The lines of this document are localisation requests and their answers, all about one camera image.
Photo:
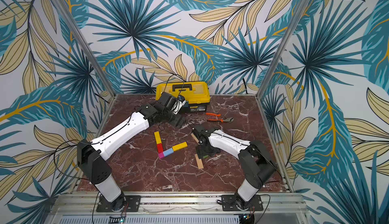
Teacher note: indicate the aluminium front rail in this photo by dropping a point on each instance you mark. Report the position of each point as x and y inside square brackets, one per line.
[180, 208]

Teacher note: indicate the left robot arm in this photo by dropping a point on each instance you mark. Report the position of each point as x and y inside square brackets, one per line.
[92, 155]

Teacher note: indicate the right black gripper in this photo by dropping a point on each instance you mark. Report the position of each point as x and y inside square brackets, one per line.
[201, 146]

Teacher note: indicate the large orange-handled pliers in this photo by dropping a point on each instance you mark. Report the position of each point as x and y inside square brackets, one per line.
[219, 118]

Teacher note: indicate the light blue block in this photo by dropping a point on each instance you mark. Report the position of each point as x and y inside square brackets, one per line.
[168, 152]

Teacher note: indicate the yellow block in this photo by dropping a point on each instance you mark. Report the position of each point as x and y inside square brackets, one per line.
[179, 146]
[158, 138]

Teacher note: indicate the red block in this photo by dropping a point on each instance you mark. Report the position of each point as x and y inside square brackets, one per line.
[160, 148]

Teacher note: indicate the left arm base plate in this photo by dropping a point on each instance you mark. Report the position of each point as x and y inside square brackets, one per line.
[128, 203]

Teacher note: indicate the yellow black toolbox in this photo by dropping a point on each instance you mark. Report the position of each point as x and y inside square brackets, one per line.
[196, 94]

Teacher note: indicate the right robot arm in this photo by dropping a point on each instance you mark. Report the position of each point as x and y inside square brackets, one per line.
[256, 161]

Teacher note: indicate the natural wood block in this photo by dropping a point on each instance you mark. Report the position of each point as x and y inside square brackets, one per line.
[199, 162]
[194, 138]

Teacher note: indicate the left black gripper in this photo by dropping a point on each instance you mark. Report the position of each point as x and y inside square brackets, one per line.
[175, 122]

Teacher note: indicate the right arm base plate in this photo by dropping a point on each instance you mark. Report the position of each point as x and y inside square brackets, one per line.
[236, 203]

